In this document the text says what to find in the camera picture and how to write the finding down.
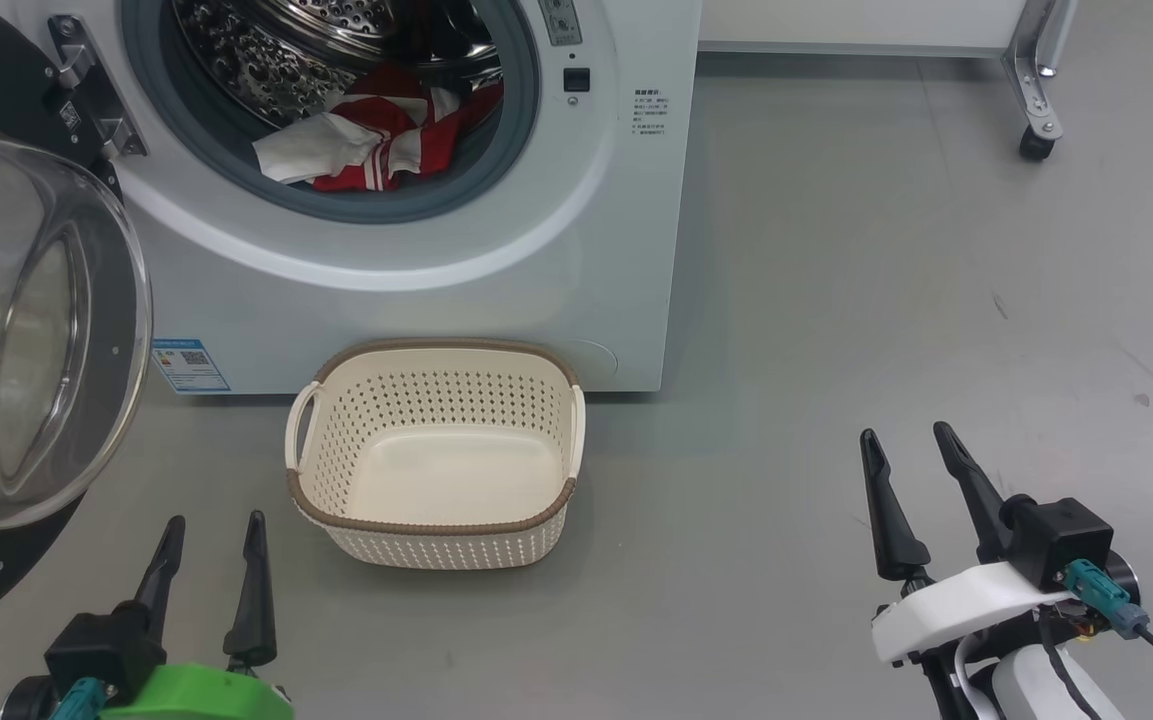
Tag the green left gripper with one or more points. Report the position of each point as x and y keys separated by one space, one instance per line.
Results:
x=206 y=695

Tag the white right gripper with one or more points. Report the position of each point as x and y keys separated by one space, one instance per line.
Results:
x=946 y=610

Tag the round black glass washer door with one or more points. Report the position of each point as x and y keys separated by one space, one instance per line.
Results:
x=106 y=330

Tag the red and white garment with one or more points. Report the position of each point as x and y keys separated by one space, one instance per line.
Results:
x=386 y=135

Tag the cream perforated laundry basket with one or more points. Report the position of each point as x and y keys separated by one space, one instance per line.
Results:
x=436 y=470

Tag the white front-load washing machine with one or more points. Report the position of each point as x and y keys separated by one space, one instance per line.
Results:
x=436 y=300

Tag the blue energy label sticker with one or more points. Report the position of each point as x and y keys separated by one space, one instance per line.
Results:
x=191 y=365

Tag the metal cart leg with caster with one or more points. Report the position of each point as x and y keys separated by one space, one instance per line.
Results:
x=1036 y=70

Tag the small printed text label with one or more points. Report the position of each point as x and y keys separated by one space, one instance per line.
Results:
x=650 y=112

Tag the grey warning sticker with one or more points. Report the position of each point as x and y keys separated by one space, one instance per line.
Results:
x=560 y=20

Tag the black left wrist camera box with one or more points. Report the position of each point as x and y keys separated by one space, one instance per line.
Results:
x=101 y=650

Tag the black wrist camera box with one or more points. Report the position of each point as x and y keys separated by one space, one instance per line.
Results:
x=1061 y=540
x=101 y=650

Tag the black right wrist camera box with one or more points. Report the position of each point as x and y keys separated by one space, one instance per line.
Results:
x=1061 y=540

